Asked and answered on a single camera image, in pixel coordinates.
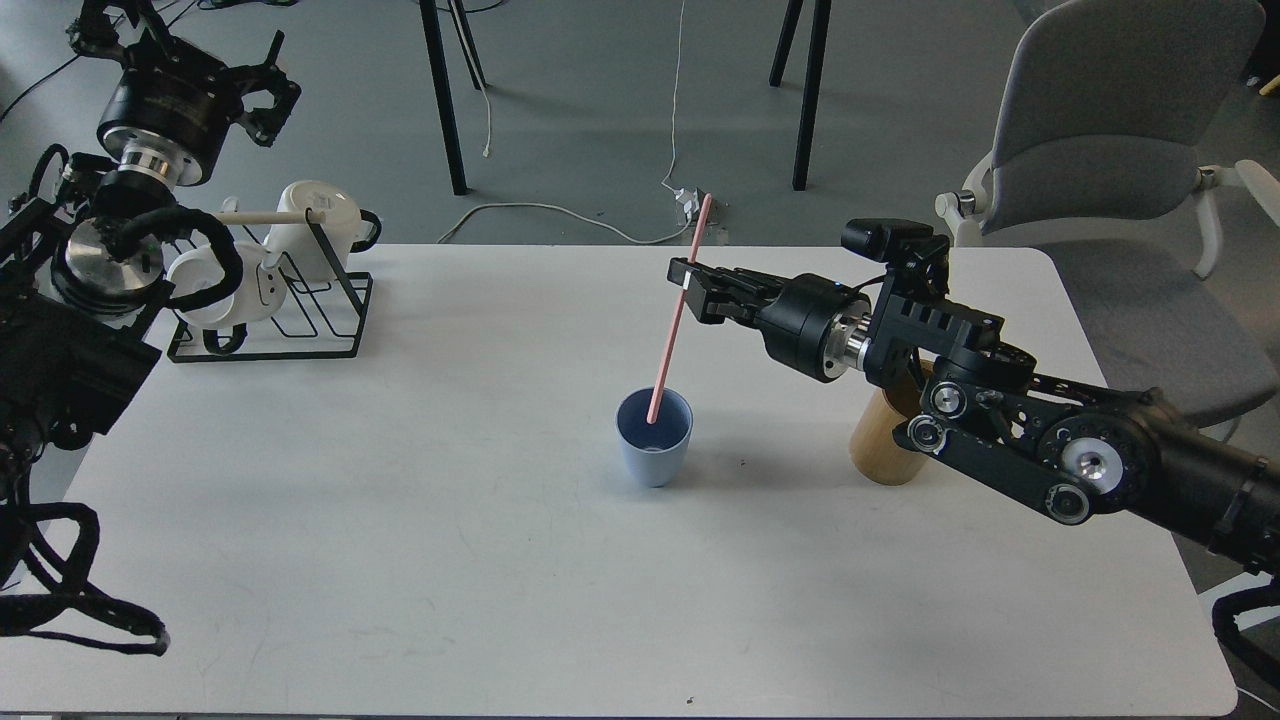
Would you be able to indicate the grey office chair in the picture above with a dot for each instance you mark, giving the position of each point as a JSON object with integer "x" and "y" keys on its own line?
{"x": 1094, "y": 162}

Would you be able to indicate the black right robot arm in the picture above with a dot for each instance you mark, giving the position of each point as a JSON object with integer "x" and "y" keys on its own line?
{"x": 1064, "y": 449}

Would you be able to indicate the floor power socket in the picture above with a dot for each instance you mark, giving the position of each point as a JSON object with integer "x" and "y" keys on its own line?
{"x": 690, "y": 205}

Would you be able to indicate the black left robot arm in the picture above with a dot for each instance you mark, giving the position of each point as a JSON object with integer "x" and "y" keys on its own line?
{"x": 84, "y": 276}

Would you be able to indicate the blue plastic cup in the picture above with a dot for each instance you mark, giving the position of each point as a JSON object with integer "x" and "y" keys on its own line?
{"x": 653, "y": 453}

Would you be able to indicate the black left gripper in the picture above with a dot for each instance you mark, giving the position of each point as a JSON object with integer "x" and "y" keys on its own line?
{"x": 178, "y": 95}

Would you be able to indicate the black table leg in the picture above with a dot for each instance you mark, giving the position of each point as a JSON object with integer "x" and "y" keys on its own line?
{"x": 815, "y": 60}
{"x": 441, "y": 83}

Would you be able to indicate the black table leg right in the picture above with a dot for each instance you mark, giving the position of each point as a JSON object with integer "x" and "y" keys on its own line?
{"x": 815, "y": 60}

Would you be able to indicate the black table leg left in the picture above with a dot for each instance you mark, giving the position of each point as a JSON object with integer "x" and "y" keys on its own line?
{"x": 441, "y": 83}

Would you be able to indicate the camera on right wrist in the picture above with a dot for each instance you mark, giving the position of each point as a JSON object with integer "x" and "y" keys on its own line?
{"x": 914, "y": 255}

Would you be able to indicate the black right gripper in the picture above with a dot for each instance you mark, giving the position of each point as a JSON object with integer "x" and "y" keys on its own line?
{"x": 799, "y": 327}

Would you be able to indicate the bamboo cylinder holder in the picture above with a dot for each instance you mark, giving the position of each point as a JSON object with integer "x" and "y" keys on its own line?
{"x": 872, "y": 448}

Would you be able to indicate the pink chopstick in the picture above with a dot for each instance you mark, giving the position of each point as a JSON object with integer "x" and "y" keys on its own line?
{"x": 653, "y": 412}

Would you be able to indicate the black wire cup rack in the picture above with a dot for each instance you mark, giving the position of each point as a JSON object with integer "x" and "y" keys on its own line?
{"x": 274, "y": 312}

